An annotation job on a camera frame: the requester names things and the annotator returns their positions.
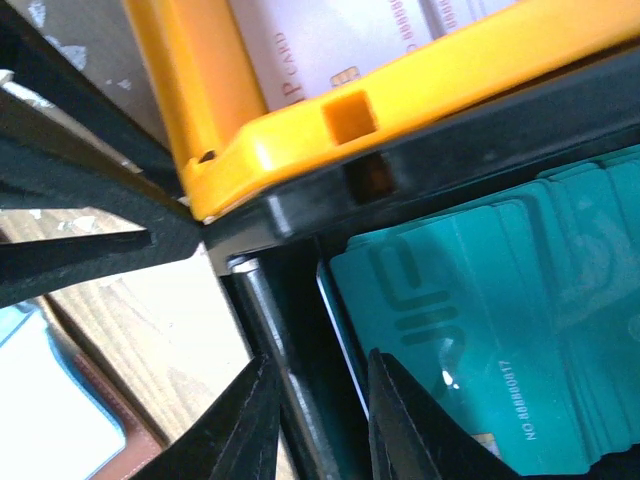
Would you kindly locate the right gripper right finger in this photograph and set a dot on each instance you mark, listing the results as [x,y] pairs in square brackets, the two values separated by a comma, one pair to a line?
[412,437]

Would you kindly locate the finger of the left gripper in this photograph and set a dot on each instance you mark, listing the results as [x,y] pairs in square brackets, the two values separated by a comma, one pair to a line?
[166,231]
[81,56]

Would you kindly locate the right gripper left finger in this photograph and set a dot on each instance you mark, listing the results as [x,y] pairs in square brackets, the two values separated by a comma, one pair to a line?
[235,438]

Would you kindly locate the brown leather card holder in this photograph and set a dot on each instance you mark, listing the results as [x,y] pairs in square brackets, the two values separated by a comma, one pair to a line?
[61,418]

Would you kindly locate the teal card stack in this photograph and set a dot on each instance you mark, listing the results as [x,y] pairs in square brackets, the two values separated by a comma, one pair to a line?
[518,312]

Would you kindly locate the black bin with teal cards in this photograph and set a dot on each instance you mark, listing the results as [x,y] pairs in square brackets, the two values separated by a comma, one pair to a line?
[267,252]

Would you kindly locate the white patterned card stack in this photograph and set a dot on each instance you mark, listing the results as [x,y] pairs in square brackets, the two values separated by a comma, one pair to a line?
[301,49]

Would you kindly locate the orange bin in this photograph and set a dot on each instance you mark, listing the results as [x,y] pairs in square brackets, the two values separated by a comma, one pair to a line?
[227,147]

